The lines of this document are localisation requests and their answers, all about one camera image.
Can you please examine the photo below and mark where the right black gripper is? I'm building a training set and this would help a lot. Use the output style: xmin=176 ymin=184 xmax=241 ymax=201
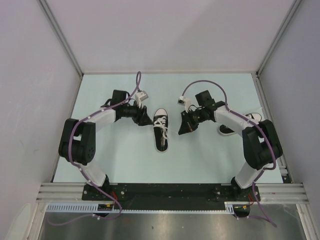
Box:
xmin=178 ymin=108 xmax=207 ymax=135

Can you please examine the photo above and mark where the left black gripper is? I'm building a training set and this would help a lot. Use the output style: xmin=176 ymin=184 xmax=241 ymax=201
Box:
xmin=120 ymin=99 xmax=153 ymax=126

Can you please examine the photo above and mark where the black canvas sneaker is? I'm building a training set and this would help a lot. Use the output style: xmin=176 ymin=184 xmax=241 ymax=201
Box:
xmin=218 ymin=112 xmax=263 ymax=136
xmin=153 ymin=108 xmax=169 ymax=153

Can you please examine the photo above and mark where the white shoelace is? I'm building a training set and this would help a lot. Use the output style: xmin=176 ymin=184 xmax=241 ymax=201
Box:
xmin=153 ymin=117 xmax=168 ymax=140

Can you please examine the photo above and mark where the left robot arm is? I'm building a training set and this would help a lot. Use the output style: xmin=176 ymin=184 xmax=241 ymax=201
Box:
xmin=58 ymin=90 xmax=152 ymax=200

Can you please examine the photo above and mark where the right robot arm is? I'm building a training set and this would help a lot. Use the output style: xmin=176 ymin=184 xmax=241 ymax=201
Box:
xmin=177 ymin=90 xmax=283 ymax=201

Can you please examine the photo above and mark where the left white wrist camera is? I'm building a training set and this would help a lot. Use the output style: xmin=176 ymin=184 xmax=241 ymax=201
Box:
xmin=134 ymin=90 xmax=149 ymax=108

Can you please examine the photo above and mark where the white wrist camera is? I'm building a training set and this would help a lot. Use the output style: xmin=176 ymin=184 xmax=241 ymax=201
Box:
xmin=134 ymin=90 xmax=149 ymax=108
xmin=177 ymin=95 xmax=192 ymax=113

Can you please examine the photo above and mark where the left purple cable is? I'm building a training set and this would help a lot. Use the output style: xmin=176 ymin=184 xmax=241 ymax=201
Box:
xmin=47 ymin=71 xmax=143 ymax=227

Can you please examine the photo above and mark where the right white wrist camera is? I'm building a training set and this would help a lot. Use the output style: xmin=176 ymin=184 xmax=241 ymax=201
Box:
xmin=177 ymin=95 xmax=192 ymax=113

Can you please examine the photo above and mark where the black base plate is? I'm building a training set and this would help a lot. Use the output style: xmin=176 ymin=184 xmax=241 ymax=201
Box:
xmin=82 ymin=183 xmax=261 ymax=202

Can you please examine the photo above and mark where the white slotted cable duct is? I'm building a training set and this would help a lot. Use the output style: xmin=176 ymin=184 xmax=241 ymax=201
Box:
xmin=46 ymin=201 xmax=237 ymax=215

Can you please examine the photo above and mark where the aluminium frame rail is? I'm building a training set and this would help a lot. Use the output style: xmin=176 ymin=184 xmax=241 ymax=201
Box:
xmin=37 ymin=182 xmax=309 ymax=204

